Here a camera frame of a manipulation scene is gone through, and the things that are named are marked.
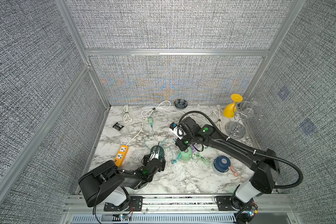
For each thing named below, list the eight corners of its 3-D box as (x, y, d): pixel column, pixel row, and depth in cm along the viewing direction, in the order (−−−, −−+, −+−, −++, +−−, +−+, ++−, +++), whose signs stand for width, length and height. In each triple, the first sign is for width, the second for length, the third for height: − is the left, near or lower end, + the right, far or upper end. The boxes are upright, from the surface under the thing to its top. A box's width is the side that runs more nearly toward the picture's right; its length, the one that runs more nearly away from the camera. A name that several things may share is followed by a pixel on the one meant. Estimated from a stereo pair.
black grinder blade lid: (174, 108, 117) (174, 106, 115) (174, 101, 122) (174, 99, 121) (187, 108, 117) (188, 106, 115) (187, 101, 122) (187, 99, 121)
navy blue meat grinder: (213, 175, 85) (218, 168, 76) (210, 163, 90) (215, 155, 81) (225, 175, 85) (232, 168, 76) (222, 163, 90) (228, 155, 81)
